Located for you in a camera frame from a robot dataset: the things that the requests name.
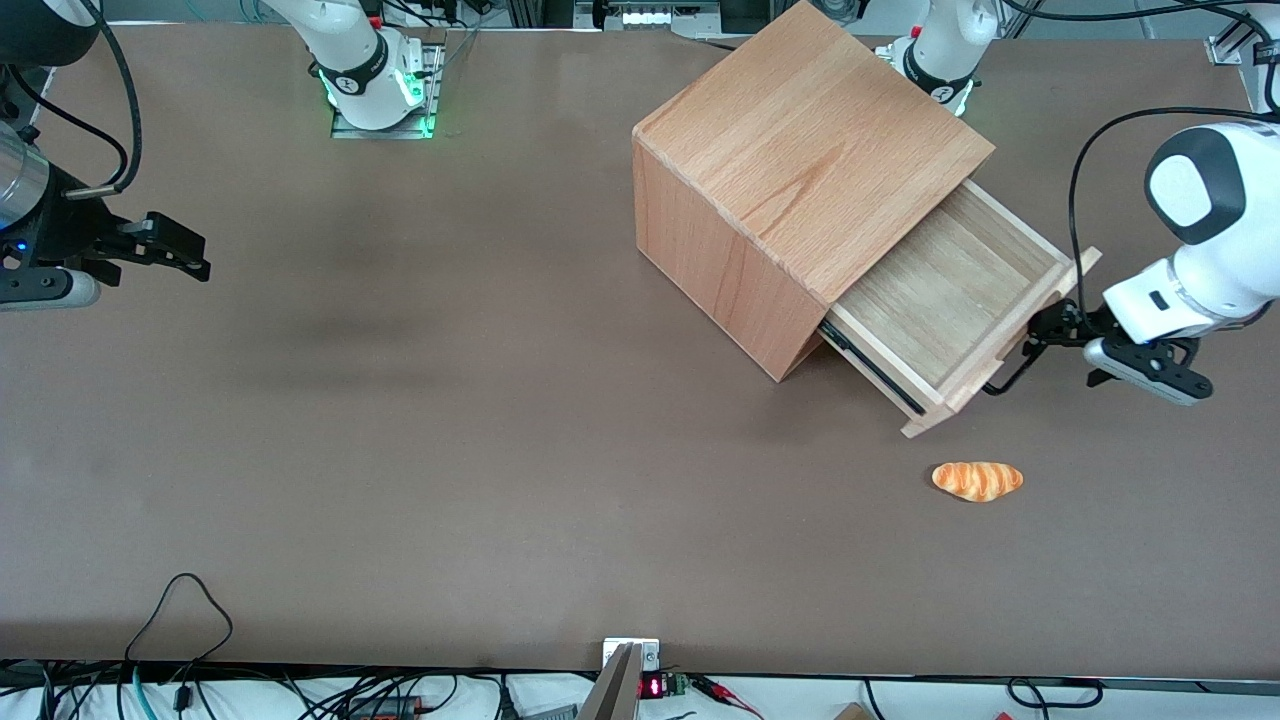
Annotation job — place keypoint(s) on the red and black clip lead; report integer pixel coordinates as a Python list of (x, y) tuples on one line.
[(725, 695)]

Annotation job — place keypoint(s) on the light wooden drawer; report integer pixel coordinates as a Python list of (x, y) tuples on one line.
[(930, 300)]

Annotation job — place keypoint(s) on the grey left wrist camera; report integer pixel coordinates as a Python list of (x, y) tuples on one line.
[(1150, 372)]

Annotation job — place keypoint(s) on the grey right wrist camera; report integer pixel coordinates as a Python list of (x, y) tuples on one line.
[(45, 288)]

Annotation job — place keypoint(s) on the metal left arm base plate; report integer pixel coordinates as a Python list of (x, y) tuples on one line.
[(888, 52)]

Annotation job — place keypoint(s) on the light wooden cabinet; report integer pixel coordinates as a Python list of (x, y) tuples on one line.
[(800, 160)]

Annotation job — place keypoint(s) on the grey camera mount bar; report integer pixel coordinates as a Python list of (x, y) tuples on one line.
[(610, 690)]

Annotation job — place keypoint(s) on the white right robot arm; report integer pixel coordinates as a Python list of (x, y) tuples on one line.
[(370, 70)]

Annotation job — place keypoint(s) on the black device with white lights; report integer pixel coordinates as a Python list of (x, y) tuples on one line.
[(660, 14)]

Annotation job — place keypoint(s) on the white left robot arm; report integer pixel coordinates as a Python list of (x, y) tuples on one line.
[(1210, 200)]

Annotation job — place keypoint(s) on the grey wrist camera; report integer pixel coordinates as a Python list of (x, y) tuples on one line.
[(1150, 372), (45, 288)]

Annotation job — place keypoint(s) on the black and orange device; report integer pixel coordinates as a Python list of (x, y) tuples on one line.
[(390, 708)]

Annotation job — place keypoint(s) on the white metal corner bracket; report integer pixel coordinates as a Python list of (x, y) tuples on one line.
[(1225, 50)]

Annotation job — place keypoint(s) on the brown cardboard corner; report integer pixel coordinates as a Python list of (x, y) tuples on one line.
[(852, 712)]

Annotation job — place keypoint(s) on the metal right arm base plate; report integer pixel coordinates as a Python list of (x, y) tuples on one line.
[(436, 75)]

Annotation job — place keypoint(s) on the small metal table bracket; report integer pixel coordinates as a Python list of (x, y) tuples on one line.
[(648, 652)]

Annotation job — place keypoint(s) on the orange striped bread roll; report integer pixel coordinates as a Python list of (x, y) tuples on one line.
[(978, 480)]

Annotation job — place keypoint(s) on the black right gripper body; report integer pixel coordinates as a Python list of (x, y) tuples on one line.
[(72, 222)]

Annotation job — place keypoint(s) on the red digit display module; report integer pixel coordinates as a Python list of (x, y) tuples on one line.
[(652, 687)]

